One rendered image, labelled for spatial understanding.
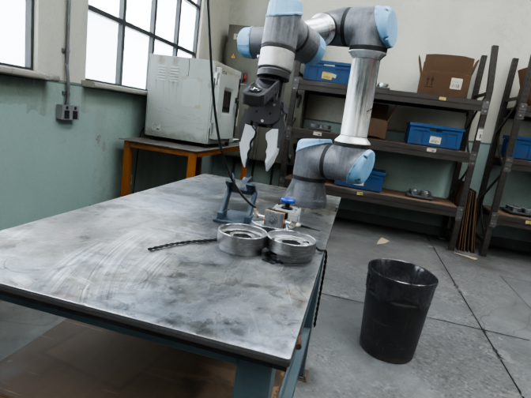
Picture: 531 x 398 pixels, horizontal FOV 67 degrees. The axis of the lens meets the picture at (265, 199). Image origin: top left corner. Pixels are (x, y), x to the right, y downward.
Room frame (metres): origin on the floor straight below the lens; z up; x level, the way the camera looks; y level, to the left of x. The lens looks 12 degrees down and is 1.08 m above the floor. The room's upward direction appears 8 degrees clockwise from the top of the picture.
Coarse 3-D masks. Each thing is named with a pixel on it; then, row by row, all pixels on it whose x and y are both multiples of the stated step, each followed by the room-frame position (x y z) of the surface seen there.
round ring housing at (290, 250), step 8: (272, 232) 0.83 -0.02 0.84; (280, 232) 0.85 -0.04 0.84; (288, 232) 0.85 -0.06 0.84; (296, 232) 0.85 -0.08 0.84; (272, 240) 0.77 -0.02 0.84; (280, 240) 0.81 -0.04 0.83; (288, 240) 0.82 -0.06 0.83; (296, 240) 0.82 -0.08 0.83; (304, 240) 0.83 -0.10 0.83; (312, 240) 0.82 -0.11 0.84; (272, 248) 0.77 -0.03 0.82; (280, 248) 0.76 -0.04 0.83; (288, 248) 0.75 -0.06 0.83; (296, 248) 0.75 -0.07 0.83; (304, 248) 0.76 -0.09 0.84; (312, 248) 0.77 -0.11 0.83; (272, 256) 0.78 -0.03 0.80; (280, 256) 0.76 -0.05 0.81; (288, 256) 0.75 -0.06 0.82; (296, 256) 0.75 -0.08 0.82; (304, 256) 0.76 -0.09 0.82
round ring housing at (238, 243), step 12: (228, 228) 0.84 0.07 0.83; (240, 228) 0.85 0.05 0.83; (252, 228) 0.85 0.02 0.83; (228, 240) 0.76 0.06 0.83; (240, 240) 0.75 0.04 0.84; (252, 240) 0.76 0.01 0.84; (264, 240) 0.78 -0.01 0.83; (228, 252) 0.76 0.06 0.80; (240, 252) 0.76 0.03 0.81; (252, 252) 0.77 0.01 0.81
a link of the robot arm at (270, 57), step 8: (264, 48) 0.88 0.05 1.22; (272, 48) 0.87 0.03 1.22; (280, 48) 0.87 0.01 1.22; (264, 56) 0.87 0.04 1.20; (272, 56) 0.86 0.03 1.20; (280, 56) 0.86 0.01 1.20; (288, 56) 0.87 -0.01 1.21; (264, 64) 0.87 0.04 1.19; (272, 64) 0.86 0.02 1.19; (280, 64) 0.86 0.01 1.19; (288, 64) 0.87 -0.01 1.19; (288, 72) 0.89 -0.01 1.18
